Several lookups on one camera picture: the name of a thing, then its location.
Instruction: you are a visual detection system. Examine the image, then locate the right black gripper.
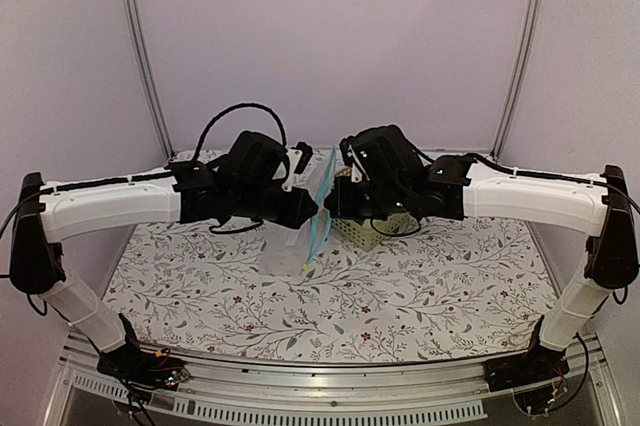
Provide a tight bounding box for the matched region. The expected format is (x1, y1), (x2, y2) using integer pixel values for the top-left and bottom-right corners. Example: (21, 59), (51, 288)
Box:
(325, 175), (409, 220)

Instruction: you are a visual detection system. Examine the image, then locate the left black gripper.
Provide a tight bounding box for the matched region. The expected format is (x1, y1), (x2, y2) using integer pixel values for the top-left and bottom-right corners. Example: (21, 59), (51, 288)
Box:
(230, 185), (319, 230)

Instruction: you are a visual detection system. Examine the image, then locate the clear zip top bag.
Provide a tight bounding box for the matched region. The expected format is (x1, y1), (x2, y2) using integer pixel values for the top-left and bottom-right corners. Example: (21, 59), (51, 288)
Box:
(258, 146), (338, 277)

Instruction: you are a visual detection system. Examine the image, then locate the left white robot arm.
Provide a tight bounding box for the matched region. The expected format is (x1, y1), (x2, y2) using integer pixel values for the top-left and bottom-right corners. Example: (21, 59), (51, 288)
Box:
(1, 131), (318, 380)

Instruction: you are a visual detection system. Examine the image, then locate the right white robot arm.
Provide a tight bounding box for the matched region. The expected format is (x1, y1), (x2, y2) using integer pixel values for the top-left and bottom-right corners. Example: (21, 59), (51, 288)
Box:
(324, 125), (639, 382)

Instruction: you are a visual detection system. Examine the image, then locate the beige perforated plastic basket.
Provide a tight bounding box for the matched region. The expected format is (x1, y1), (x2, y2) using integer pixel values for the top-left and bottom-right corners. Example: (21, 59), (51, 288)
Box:
(323, 167), (422, 251)

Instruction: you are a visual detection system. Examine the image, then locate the floral table mat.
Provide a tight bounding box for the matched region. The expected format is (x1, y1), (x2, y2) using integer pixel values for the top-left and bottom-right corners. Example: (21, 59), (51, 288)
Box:
(103, 219), (556, 363)

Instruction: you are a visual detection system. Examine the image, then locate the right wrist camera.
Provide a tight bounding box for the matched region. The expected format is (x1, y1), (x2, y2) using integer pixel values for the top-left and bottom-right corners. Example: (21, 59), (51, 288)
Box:
(339, 132), (372, 183)

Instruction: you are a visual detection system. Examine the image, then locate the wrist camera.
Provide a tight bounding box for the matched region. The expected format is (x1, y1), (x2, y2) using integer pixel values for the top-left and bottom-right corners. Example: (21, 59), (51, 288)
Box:
(281, 141), (313, 192)
(339, 132), (372, 183)

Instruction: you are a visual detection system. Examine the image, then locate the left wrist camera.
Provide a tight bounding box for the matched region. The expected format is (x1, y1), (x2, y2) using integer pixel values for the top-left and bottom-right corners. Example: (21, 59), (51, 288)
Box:
(281, 141), (313, 192)

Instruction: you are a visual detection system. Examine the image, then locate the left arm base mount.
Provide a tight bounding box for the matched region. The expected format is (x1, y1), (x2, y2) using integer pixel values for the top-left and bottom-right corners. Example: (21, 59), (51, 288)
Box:
(97, 314), (190, 391)

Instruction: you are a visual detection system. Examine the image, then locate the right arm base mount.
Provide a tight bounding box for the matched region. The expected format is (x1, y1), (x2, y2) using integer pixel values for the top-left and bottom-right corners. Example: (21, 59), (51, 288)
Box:
(482, 320), (570, 416)

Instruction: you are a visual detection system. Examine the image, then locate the left aluminium frame post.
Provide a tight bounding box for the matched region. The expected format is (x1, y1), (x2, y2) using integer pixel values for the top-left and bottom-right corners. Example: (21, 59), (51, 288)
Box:
(122, 0), (175, 158)

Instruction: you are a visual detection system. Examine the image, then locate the aluminium frame post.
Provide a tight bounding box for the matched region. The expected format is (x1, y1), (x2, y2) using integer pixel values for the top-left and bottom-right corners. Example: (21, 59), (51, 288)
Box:
(491, 0), (543, 159)
(122, 0), (175, 158)

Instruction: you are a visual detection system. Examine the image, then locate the right aluminium frame post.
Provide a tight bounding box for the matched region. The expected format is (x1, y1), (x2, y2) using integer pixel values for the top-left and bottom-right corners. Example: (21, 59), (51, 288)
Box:
(491, 0), (543, 159)

